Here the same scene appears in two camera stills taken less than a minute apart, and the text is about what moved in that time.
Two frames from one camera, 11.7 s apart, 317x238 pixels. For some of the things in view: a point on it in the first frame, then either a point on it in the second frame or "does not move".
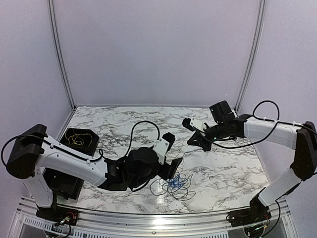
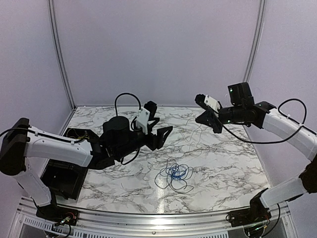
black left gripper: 170,169 to 157,141
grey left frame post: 50,4 does not move
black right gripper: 200,142 to 208,118
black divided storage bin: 82,140 does not move
